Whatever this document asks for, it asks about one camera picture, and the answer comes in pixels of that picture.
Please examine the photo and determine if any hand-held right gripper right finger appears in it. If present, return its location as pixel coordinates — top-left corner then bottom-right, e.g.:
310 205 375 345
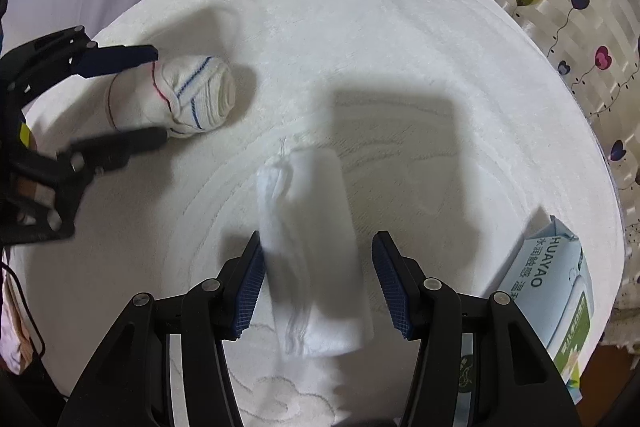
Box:
371 231 581 427

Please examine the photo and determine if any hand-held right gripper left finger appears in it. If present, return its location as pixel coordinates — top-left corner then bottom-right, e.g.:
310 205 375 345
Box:
59 231 267 427

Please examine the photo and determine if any light blue wipes packet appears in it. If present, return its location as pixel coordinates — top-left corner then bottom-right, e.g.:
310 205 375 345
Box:
482 214 596 405

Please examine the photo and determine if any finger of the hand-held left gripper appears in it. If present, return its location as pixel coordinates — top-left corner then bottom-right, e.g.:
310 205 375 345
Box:
2 26 160 98
56 127 168 181

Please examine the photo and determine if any white striped sock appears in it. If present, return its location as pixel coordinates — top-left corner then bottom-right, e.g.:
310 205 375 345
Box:
106 55 237 140

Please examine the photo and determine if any pink striped cloth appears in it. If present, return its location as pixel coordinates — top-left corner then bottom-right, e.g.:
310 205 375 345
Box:
0 257 46 375

